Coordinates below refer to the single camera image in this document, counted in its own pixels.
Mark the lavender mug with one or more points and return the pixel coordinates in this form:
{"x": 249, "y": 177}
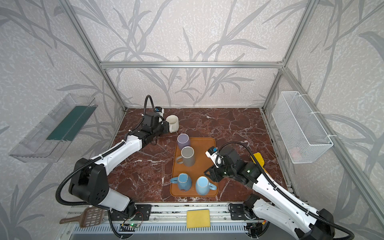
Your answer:
{"x": 183, "y": 140}

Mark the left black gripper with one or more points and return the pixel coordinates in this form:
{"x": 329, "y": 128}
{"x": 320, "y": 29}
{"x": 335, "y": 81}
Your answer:
{"x": 164, "y": 127}

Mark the white ceramic mug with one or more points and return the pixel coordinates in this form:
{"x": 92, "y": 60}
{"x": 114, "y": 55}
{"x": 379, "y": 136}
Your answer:
{"x": 173, "y": 121}

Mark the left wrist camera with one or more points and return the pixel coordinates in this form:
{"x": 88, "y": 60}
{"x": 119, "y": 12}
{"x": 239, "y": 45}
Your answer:
{"x": 160, "y": 111}

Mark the blue speckled mug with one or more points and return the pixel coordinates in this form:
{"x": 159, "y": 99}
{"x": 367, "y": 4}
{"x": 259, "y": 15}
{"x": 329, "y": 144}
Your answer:
{"x": 183, "y": 182}

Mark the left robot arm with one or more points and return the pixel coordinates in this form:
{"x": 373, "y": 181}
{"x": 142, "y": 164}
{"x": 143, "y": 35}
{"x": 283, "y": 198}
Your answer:
{"x": 88, "y": 183}

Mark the brown slotted spatula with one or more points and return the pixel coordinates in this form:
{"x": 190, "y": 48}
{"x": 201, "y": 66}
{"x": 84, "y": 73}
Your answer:
{"x": 90, "y": 217}

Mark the yellow sponge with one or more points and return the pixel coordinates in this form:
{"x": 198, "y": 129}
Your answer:
{"x": 198, "y": 219}

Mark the orange rubber tray mat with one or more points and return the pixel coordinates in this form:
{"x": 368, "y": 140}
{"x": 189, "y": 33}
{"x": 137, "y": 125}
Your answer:
{"x": 203, "y": 163}

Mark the light blue mug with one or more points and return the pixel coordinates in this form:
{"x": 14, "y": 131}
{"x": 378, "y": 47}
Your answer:
{"x": 203, "y": 186}

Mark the grey mug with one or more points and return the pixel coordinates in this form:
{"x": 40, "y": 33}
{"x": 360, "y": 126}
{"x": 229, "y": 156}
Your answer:
{"x": 187, "y": 157}

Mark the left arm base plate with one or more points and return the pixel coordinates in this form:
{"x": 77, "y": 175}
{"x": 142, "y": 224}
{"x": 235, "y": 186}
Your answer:
{"x": 139, "y": 212}

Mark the small green circuit board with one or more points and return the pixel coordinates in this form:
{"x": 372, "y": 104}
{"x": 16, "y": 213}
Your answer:
{"x": 129, "y": 227}

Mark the yellow handled tool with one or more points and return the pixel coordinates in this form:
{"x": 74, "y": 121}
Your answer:
{"x": 258, "y": 160}

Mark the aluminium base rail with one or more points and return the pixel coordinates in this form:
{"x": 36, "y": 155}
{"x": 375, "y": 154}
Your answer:
{"x": 168, "y": 218}

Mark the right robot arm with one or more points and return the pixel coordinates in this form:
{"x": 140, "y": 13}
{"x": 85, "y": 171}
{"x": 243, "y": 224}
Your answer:
{"x": 282, "y": 209}

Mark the clear acrylic wall shelf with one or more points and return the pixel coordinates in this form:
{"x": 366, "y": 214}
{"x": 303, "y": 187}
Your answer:
{"x": 34, "y": 148}

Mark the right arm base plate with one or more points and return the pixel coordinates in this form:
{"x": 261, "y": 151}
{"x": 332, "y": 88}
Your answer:
{"x": 238, "y": 212}

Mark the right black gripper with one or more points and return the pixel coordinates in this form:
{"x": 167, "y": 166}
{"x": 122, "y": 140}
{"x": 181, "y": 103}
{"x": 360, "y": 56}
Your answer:
{"x": 214, "y": 172}

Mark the white wire basket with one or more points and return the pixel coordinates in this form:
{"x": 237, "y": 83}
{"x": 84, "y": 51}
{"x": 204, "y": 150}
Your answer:
{"x": 303, "y": 135}

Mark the green mat in shelf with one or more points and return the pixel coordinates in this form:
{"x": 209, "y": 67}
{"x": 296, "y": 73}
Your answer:
{"x": 71, "y": 125}

